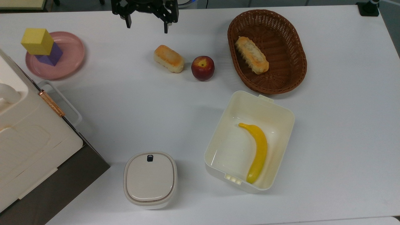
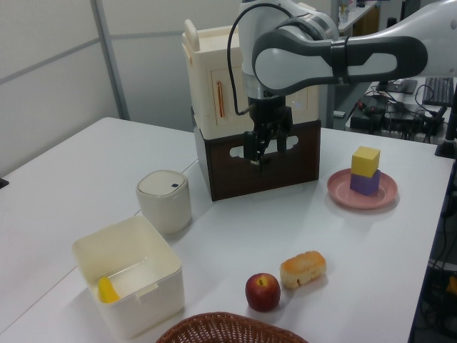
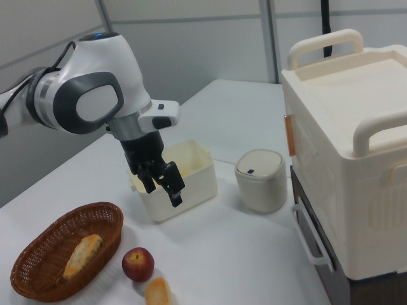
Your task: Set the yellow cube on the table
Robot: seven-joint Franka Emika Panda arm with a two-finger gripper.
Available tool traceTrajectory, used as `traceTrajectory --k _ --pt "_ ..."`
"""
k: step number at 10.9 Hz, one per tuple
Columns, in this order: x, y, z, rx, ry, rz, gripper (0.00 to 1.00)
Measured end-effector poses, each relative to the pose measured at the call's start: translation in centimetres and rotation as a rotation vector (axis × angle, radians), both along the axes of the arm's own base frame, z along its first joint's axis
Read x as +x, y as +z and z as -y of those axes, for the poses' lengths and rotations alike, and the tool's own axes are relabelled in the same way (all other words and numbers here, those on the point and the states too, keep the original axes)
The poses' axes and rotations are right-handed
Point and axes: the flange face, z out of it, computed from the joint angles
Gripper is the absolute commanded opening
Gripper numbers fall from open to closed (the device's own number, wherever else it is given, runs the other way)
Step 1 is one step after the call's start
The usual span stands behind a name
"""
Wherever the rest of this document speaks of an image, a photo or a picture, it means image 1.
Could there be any purple cube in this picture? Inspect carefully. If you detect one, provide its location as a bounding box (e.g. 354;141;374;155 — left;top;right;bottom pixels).
34;42;63;67

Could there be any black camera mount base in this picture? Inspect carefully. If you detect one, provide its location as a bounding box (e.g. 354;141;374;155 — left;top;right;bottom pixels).
356;0;380;17

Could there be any ridged long bread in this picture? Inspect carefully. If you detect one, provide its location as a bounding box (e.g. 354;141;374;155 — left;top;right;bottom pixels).
235;36;269;75

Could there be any brown wicker basket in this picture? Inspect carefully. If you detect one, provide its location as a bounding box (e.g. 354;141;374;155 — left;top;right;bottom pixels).
227;9;308;95

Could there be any yellow banana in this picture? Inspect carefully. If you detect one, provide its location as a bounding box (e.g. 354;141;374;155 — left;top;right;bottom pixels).
238;122;268;184

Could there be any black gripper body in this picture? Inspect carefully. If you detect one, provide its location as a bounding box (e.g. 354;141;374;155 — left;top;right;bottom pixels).
111;0;179;23

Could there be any red apple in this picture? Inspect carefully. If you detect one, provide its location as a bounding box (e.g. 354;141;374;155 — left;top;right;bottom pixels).
191;56;215;82

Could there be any cream plastic open box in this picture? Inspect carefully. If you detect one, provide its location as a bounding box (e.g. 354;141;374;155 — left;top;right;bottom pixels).
204;91;295;194

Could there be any pink plate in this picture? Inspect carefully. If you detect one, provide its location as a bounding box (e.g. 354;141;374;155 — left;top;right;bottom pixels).
25;31;85;80

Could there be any white lidded square container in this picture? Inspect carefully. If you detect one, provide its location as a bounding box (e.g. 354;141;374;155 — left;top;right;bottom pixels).
123;152;178;210

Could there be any yellow cube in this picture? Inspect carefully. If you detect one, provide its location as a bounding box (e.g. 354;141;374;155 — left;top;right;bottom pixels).
21;28;55;56

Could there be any golden bread roll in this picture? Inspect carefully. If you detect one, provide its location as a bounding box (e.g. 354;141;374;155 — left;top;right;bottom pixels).
153;45;185;73

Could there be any white appliance with copper handle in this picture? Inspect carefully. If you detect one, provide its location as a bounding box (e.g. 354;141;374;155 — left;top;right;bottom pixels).
0;48;111;225

